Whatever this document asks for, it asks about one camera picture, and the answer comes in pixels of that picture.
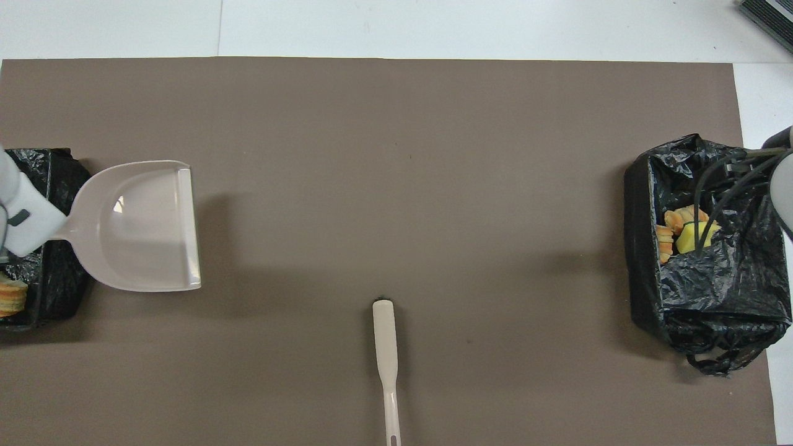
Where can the beige plastic dustpan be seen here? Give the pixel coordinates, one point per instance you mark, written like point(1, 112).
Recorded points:
point(136, 229)

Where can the orange striped croissant piece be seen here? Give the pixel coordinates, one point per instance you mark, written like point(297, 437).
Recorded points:
point(681, 217)

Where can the yellow green sponge piece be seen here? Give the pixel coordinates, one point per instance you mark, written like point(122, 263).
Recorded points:
point(689, 238)

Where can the pale bread chunk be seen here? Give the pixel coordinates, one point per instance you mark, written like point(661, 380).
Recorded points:
point(12, 297)

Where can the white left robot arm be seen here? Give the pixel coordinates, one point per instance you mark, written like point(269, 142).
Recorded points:
point(28, 214)

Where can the black bag lined bin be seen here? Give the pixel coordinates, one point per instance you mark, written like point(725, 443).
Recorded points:
point(59, 279)
point(712, 297)

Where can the brown table mat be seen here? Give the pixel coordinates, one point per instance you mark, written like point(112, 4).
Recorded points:
point(396, 155)

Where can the grey ribbed device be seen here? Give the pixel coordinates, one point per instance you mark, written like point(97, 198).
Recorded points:
point(771, 15)

